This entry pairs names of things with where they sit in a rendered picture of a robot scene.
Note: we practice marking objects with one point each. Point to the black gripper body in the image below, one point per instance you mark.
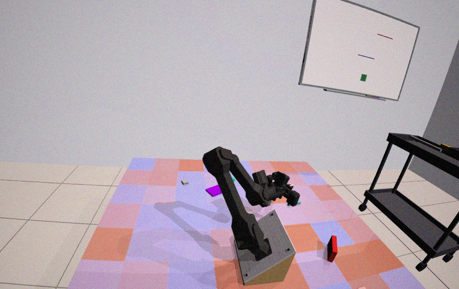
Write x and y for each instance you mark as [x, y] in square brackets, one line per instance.
[292, 196]

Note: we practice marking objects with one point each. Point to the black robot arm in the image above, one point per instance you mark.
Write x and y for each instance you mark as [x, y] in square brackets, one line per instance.
[219, 162]

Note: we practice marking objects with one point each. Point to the purple flat rectangular block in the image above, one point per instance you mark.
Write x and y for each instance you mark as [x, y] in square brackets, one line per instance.
[215, 190]

